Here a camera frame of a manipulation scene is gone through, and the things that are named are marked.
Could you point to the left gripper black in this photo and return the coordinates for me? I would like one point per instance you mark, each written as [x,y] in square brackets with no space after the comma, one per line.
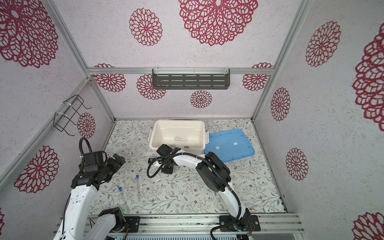
[116,165]

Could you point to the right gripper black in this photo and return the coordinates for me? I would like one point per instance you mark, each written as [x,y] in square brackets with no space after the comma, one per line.
[168,171]

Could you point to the clear glass tube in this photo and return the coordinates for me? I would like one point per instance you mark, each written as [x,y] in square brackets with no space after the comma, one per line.
[180,139]

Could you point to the white plastic storage bin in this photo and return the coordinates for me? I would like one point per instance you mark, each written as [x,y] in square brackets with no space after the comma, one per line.
[164,132]

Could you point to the blue plastic bin lid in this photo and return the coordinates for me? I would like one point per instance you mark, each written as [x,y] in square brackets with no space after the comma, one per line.
[230,145]

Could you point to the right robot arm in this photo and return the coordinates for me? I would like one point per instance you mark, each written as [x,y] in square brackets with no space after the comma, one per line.
[216,176]

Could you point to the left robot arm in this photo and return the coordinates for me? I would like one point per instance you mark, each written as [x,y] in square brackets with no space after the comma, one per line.
[84,189]

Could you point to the blue-capped test tube right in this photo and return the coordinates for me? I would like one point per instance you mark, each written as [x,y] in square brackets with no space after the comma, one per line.
[138,187]

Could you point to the blue-capped test tube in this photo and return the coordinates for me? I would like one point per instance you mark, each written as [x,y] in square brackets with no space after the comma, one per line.
[138,187]
[125,203]

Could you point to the blue-capped test tube left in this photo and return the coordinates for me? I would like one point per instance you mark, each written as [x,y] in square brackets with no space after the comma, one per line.
[125,203]

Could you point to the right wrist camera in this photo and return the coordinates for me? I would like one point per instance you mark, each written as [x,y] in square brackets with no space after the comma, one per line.
[155,162]

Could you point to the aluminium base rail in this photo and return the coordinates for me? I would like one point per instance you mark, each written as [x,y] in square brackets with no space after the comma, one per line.
[136,226]

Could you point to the black wire wall rack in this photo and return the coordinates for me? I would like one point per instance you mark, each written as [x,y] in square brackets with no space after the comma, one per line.
[62,119]

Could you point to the dark grey wall shelf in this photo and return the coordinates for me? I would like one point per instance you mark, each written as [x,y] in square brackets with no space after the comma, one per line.
[191,81]

